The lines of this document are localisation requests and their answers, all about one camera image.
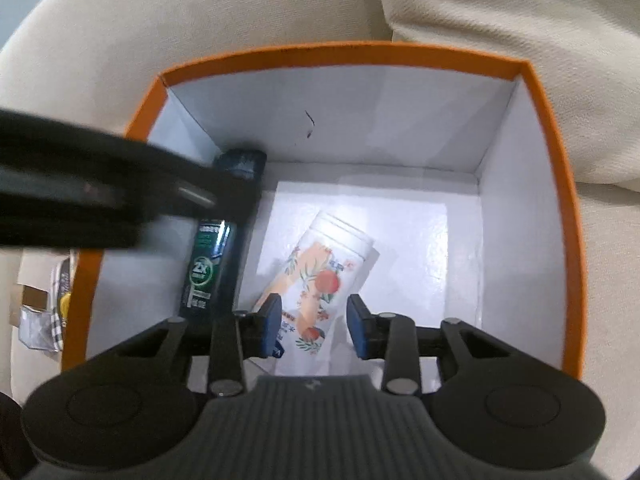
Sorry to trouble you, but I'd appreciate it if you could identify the dark green deodorant stick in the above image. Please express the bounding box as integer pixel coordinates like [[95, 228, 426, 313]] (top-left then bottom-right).
[[177, 147, 266, 323]]

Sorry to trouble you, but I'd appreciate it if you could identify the beige sofa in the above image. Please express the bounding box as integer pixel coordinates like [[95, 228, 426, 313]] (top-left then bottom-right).
[[0, 0, 640, 480]]

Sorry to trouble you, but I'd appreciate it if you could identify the orange cardboard box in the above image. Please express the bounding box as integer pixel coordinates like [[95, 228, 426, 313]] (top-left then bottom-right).
[[60, 41, 586, 381]]

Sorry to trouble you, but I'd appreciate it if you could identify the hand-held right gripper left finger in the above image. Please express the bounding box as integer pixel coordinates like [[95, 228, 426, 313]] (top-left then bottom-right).
[[117, 294, 284, 397]]

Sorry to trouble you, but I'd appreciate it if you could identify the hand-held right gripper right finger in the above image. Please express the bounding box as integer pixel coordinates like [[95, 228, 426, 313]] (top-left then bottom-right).
[[346, 294, 516, 395]]

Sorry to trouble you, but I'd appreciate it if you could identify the plaid cloth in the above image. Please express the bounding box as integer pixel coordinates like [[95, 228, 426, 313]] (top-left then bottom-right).
[[49, 256, 77, 352]]

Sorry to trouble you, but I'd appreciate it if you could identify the white floral print bottle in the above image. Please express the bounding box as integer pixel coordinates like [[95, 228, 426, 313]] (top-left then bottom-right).
[[250, 210, 376, 358]]

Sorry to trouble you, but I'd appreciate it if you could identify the beige cushion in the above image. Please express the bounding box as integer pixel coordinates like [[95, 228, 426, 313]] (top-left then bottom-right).
[[375, 0, 640, 187]]

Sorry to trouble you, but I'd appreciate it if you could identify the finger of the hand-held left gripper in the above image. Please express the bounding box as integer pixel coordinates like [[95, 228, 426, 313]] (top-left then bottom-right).
[[0, 207, 146, 251], [0, 107, 263, 226]]

